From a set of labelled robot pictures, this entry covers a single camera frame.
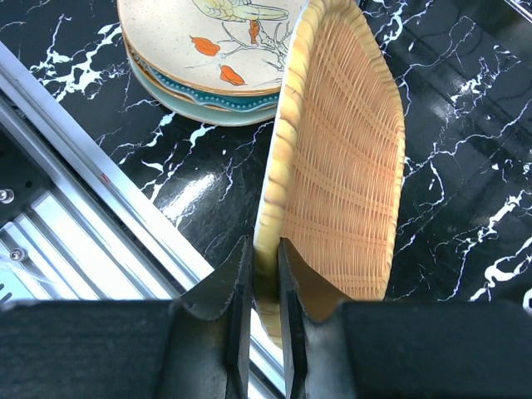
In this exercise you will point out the aluminium frame rail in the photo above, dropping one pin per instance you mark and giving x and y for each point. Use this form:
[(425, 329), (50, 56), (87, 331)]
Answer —
[(74, 227)]

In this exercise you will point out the pale green bottom plate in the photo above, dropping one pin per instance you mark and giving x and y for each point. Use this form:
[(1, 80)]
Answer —
[(196, 112)]

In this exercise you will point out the cream bird painted plate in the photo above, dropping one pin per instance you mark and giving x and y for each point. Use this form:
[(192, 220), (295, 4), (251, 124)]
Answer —
[(230, 48)]

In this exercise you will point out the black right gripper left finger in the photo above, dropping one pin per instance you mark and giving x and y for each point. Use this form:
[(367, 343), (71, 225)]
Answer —
[(195, 346)]

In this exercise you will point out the teal scalloped plate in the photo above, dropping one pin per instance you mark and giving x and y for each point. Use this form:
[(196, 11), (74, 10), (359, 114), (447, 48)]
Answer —
[(201, 98)]

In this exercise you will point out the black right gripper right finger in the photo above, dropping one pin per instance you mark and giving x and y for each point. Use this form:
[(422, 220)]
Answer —
[(334, 347)]

